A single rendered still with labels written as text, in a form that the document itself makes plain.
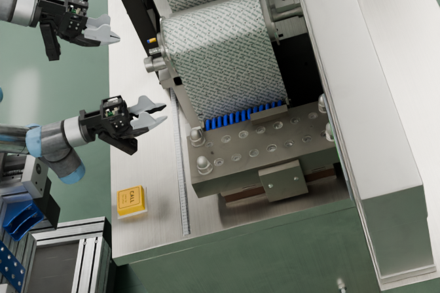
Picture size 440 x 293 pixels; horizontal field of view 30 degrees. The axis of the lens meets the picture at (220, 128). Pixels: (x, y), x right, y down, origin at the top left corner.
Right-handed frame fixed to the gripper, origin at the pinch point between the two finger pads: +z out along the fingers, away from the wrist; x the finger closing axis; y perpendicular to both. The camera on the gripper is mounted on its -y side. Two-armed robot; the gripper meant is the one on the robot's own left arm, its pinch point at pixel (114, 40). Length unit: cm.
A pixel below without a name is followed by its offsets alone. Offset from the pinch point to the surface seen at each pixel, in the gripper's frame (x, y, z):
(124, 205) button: -16.5, -39.0, 15.9
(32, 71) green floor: 162, -161, 15
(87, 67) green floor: 153, -142, 38
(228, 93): -4.6, -3.4, 31.2
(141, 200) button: -16.2, -36.1, 19.5
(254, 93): -4.6, -1.1, 37.2
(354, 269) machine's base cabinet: -30, -31, 78
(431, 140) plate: -63, 47, 38
